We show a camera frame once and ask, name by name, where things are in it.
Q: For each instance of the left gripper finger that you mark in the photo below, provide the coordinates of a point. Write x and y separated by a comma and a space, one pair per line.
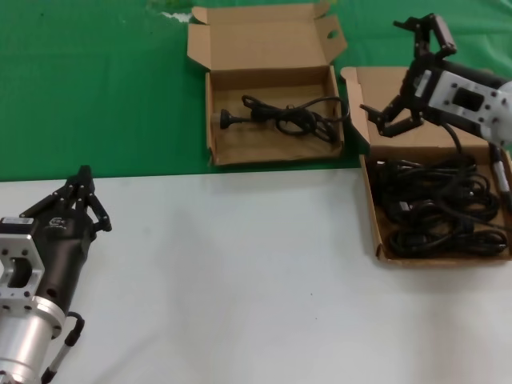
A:
60, 196
96, 208

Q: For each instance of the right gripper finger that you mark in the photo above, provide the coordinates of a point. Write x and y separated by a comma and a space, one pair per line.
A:
396, 126
424, 44

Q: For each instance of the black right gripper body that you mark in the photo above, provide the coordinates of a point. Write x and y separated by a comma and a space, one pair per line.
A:
416, 100

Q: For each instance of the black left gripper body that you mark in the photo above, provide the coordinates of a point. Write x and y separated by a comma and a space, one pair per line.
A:
64, 256

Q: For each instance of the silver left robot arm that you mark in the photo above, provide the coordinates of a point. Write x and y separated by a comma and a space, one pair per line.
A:
24, 340

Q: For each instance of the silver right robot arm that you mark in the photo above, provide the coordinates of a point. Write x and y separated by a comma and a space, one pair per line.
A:
504, 120

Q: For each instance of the intact open cardboard box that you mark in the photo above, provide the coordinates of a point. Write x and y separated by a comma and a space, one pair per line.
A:
376, 80

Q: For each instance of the cardboard box with torn corner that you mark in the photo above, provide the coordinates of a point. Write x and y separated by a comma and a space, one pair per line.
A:
272, 40

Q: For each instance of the green table cloth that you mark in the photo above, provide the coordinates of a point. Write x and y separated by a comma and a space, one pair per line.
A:
100, 100

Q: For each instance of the right wrist camera silver mount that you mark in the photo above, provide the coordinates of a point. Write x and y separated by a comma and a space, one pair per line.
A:
444, 92

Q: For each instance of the wrist camera silver mount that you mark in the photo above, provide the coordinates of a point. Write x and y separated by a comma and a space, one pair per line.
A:
444, 92
34, 264

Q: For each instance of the left wrist camera silver mount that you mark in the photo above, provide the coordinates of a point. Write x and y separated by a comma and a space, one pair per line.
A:
34, 264

